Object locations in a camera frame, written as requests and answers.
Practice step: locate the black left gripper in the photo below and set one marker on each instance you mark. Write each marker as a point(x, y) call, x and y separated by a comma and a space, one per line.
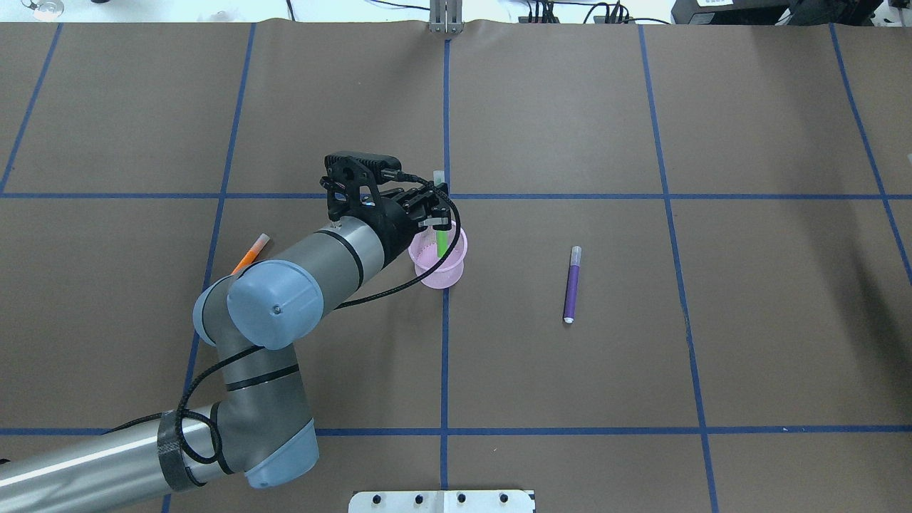
point(390, 226)

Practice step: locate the purple highlighter pen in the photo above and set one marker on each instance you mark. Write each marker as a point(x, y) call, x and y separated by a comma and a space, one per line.
point(572, 285)

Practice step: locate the orange highlighter pen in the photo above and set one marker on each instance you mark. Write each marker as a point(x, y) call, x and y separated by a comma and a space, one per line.
point(252, 253)

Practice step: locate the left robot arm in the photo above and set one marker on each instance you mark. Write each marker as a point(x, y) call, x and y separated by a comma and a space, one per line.
point(248, 413)

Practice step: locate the pink mesh pen holder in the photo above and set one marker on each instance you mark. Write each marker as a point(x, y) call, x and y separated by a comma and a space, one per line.
point(423, 252)

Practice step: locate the brown paper table cover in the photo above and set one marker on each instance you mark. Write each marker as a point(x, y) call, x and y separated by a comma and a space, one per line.
point(741, 196)

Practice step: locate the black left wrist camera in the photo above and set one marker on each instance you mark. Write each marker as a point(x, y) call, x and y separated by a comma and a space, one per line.
point(348, 172)

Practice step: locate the aluminium frame post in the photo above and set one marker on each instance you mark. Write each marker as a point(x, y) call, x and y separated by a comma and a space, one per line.
point(446, 16)

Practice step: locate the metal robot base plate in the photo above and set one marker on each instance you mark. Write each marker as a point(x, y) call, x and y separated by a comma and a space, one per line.
point(484, 500)

